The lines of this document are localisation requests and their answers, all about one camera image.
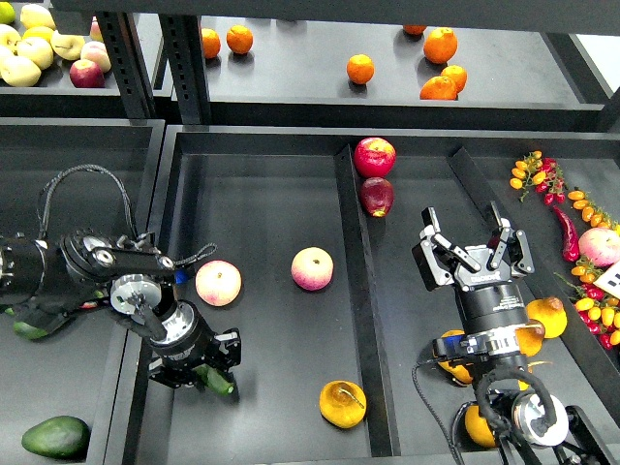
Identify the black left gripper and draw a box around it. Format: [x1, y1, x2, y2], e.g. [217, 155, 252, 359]
[148, 300, 241, 388]

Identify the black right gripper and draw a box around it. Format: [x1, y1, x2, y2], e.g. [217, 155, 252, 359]
[412, 201, 535, 357]

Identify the green avocado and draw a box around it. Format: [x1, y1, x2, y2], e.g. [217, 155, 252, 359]
[194, 364, 235, 395]
[21, 416, 91, 459]

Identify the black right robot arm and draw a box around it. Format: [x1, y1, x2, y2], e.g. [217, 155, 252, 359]
[412, 204, 615, 464]

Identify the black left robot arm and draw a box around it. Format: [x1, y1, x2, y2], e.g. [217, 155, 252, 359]
[1, 164, 241, 395]

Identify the yellow pear with brown stem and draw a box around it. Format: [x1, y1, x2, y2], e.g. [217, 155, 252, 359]
[515, 323, 545, 357]

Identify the green avocado left edge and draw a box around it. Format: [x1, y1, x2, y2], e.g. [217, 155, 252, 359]
[13, 321, 48, 341]

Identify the pale yellow pear front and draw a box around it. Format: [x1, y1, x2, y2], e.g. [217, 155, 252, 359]
[1, 56, 42, 87]

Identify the pink apple left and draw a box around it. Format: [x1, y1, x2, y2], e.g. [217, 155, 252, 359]
[195, 260, 242, 307]

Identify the pink apple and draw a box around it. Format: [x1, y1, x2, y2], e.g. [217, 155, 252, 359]
[291, 247, 333, 292]
[195, 260, 242, 307]

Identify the red chili pepper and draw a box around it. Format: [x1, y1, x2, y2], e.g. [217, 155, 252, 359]
[552, 205, 580, 263]

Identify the cherry tomato bunch upper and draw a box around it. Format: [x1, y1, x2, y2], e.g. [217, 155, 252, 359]
[510, 150, 567, 205]

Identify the cherry tomato bunch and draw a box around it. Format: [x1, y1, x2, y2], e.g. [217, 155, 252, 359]
[510, 150, 567, 205]
[554, 257, 619, 352]

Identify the dark red apple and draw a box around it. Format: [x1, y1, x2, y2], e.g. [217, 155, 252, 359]
[359, 177, 394, 218]

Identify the pink apple right tray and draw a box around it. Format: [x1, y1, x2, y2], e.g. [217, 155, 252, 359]
[577, 228, 619, 267]

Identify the cherry tomato bunch lower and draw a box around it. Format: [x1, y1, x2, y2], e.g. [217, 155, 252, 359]
[554, 257, 619, 352]

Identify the white label card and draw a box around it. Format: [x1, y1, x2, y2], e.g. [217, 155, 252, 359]
[594, 262, 620, 298]

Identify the bright red apple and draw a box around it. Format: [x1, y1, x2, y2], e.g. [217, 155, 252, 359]
[353, 137, 396, 178]

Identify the black centre tray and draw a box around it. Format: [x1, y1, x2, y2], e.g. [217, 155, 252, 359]
[131, 127, 619, 464]

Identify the pink apple centre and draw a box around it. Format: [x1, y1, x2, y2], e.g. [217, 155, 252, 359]
[291, 247, 333, 292]

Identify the orange front right shelf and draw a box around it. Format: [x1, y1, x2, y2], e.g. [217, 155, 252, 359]
[419, 76, 458, 101]

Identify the orange behind front orange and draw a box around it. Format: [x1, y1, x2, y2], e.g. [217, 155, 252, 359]
[441, 65, 468, 94]

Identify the black upper shelf tray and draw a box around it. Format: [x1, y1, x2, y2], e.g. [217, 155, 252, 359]
[201, 16, 612, 113]

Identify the large orange on shelf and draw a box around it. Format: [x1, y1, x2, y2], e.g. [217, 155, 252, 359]
[423, 27, 458, 64]

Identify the orange on shelf centre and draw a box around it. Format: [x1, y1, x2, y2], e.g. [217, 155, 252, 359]
[346, 54, 375, 85]

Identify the orange at shelf back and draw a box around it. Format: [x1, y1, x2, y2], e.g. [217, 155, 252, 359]
[402, 24, 427, 36]

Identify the black left tray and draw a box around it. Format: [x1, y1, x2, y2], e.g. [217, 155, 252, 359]
[1, 118, 164, 464]

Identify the red apple on shelf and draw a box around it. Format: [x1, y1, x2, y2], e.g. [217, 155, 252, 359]
[69, 59, 106, 88]

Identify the orange on shelf left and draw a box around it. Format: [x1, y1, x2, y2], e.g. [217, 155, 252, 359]
[226, 24, 254, 55]

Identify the pale peach on shelf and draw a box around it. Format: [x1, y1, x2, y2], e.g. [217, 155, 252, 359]
[80, 41, 111, 74]

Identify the pale yellow apple with stem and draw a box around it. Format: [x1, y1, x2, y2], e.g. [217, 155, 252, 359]
[50, 31, 85, 61]

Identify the orange cherry tomato string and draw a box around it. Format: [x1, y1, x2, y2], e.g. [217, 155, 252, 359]
[566, 188, 620, 233]

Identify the orange behind post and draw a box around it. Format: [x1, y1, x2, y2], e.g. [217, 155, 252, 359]
[201, 28, 221, 59]

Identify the black shelf post right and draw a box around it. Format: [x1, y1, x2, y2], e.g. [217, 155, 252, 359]
[158, 14, 212, 125]

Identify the black shelf post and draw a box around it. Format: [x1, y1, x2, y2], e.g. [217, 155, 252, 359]
[158, 14, 212, 125]
[95, 11, 156, 119]

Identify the black shelf post left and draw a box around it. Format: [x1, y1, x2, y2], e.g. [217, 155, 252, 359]
[95, 11, 156, 119]

